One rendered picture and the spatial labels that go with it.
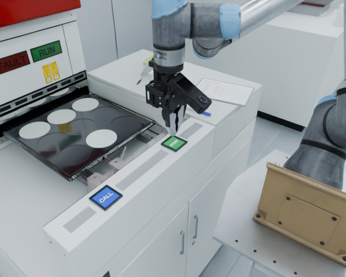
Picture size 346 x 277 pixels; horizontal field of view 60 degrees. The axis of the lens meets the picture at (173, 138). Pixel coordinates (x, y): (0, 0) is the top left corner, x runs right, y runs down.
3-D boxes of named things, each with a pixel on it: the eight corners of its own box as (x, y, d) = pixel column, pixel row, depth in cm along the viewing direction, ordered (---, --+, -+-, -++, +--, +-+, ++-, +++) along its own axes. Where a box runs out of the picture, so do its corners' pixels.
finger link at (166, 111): (172, 120, 82) (172, 92, 77) (177, 122, 81) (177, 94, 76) (161, 128, 79) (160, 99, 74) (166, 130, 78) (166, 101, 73)
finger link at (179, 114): (167, 125, 89) (166, 97, 83) (183, 132, 86) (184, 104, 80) (160, 129, 87) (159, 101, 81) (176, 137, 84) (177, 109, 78)
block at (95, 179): (88, 185, 84) (86, 177, 82) (97, 178, 86) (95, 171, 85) (107, 198, 80) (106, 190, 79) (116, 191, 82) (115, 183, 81)
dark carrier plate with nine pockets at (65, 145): (7, 133, 102) (7, 131, 102) (88, 94, 124) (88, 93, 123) (70, 176, 85) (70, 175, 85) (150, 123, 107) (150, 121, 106)
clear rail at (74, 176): (67, 181, 84) (66, 177, 83) (154, 122, 108) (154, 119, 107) (70, 183, 84) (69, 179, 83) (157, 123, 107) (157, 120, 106)
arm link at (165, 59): (191, 44, 70) (169, 54, 65) (190, 62, 73) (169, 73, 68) (166, 37, 74) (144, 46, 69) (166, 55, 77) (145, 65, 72)
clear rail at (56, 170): (2, 135, 102) (0, 132, 101) (6, 133, 103) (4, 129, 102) (70, 183, 84) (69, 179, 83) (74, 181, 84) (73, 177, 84)
